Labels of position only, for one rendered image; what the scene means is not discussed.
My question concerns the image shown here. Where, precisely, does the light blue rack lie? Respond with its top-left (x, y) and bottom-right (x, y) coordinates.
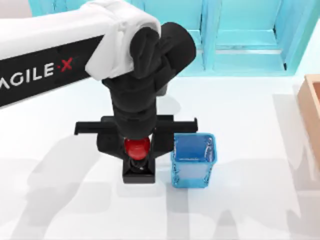
top-left (28, 0), bottom-right (320, 76)

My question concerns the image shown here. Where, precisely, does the salmon shallow box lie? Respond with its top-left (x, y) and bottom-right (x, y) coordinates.
top-left (296, 73), bottom-right (320, 174)

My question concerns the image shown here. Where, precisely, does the blue square cup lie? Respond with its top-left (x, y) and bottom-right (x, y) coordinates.
top-left (170, 132), bottom-right (218, 189)

